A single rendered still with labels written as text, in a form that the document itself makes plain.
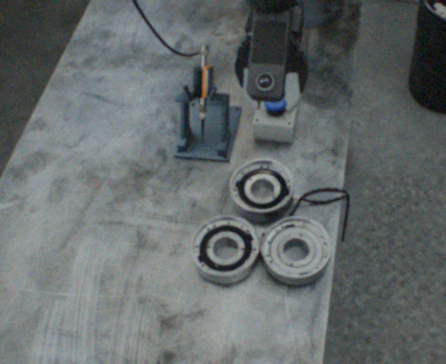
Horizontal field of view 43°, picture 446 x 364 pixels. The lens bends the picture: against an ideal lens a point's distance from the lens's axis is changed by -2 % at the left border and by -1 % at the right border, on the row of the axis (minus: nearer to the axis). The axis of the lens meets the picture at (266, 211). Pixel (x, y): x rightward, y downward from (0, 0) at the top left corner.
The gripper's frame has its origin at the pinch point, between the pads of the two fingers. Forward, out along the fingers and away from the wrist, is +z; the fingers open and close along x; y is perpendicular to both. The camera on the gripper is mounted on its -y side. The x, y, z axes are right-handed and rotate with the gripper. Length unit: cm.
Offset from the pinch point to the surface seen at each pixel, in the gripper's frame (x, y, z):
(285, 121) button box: -0.6, 7.6, 11.7
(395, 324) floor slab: -33, 7, 96
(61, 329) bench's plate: 27.3, -32.9, 16.1
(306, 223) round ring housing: -6.8, -11.2, 13.2
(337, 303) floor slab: -15, 11, 96
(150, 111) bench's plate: 25.5, 10.7, 16.2
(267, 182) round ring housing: 0.8, -3.7, 14.3
